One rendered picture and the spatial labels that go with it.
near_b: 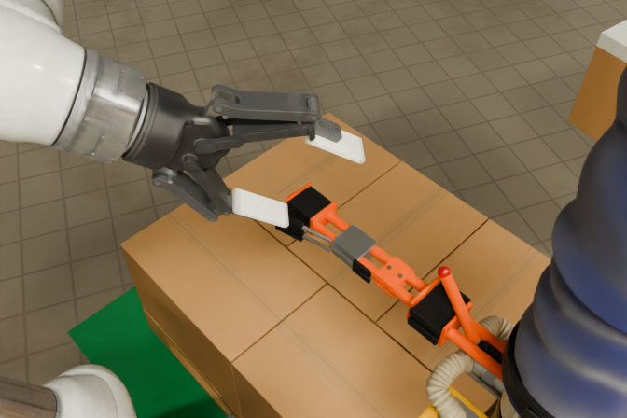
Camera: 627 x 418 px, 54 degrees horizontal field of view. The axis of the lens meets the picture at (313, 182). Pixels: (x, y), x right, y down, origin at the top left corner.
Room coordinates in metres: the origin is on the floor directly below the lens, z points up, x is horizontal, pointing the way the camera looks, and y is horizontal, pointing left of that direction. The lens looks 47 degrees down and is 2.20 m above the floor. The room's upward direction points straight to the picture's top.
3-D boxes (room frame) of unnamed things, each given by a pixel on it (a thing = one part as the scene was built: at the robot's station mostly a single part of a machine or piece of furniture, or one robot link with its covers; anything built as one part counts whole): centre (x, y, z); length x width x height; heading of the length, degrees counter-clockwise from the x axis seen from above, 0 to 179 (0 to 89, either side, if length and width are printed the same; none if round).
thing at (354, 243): (0.77, -0.08, 1.19); 0.07 x 0.07 x 0.04; 44
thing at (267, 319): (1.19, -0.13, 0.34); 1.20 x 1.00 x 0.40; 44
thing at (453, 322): (0.62, -0.23, 1.20); 0.10 x 0.08 x 0.06; 134
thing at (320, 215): (0.87, 0.01, 1.20); 0.08 x 0.07 x 0.05; 44
